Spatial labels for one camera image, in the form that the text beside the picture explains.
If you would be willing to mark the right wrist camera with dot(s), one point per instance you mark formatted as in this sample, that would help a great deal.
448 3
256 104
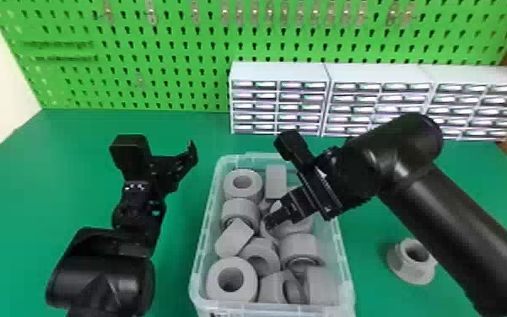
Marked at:
293 148

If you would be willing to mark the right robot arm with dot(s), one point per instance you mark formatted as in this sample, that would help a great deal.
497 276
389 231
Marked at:
434 208

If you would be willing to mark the white drawer cabinet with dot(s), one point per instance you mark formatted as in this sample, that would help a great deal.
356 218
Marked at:
483 106
377 99
277 102

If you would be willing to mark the clear bin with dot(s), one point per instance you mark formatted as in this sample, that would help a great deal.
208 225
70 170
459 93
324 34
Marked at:
202 248

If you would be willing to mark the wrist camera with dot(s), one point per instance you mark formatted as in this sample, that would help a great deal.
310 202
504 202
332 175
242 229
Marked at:
293 148
130 155

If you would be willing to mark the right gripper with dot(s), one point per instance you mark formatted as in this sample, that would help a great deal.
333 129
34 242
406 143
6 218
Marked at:
319 190

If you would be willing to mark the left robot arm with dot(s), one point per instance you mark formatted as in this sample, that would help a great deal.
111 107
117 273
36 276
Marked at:
102 274

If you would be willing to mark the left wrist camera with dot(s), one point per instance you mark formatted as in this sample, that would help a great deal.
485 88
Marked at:
130 155

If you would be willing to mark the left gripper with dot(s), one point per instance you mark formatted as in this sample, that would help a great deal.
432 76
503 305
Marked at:
164 175

